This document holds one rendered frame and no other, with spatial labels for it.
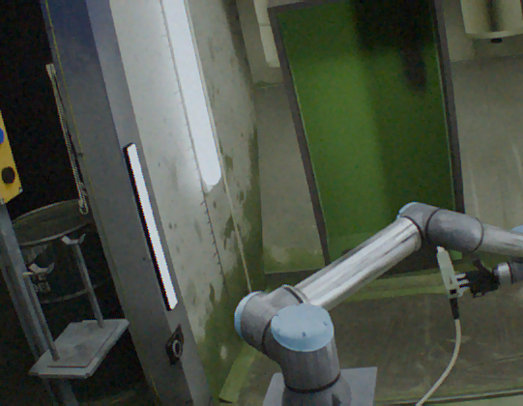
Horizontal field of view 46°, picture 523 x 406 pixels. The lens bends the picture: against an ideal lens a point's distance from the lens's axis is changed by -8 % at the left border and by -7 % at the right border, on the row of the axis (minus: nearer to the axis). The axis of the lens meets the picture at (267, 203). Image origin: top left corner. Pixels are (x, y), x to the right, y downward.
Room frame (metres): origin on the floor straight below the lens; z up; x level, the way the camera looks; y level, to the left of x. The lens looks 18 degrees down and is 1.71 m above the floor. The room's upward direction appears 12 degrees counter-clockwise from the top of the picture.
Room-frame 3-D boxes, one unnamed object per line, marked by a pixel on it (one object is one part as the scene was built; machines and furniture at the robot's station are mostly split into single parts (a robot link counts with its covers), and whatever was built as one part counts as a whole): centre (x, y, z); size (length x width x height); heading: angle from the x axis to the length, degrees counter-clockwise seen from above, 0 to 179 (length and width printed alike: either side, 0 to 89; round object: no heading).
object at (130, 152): (2.23, 0.42, 0.96); 0.06 x 0.02 x 0.63; 164
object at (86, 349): (1.76, 0.64, 0.95); 0.26 x 0.15 x 0.32; 164
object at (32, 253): (2.90, 1.02, 0.44); 0.59 x 0.58 x 0.89; 55
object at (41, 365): (1.77, 0.66, 0.78); 0.31 x 0.23 x 0.01; 164
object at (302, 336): (1.47, -0.02, 0.83); 0.17 x 0.15 x 0.18; 28
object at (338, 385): (1.46, -0.02, 0.69); 0.19 x 0.19 x 0.10
